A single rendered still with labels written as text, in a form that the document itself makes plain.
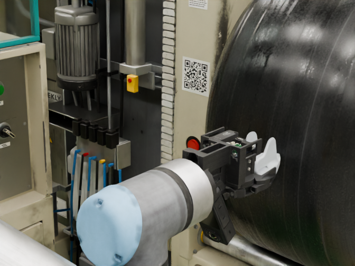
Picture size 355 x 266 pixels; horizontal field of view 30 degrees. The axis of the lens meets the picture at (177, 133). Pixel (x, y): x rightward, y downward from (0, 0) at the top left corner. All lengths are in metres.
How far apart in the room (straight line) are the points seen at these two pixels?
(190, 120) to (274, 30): 0.42
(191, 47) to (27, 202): 0.53
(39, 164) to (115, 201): 0.83
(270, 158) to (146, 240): 0.29
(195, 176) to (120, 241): 0.15
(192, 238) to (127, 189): 0.63
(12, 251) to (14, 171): 0.96
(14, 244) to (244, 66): 0.58
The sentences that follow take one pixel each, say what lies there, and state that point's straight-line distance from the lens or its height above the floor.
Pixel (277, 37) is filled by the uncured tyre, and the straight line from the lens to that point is 1.09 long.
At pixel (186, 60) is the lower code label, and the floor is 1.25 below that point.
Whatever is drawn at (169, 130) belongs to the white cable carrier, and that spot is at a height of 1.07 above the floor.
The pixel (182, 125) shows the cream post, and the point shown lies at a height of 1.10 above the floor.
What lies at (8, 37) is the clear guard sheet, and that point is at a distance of 1.47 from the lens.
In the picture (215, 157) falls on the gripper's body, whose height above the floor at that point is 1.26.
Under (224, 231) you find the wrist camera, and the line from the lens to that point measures 0.97.
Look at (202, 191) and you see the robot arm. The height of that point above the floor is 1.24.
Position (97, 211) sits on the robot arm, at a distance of 0.78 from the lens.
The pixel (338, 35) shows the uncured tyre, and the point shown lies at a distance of 1.05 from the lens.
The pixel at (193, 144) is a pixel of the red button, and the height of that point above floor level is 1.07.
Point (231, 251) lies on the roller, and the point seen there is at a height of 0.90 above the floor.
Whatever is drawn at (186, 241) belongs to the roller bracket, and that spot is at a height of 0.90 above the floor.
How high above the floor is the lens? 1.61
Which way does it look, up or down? 21 degrees down
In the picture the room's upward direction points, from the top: 1 degrees clockwise
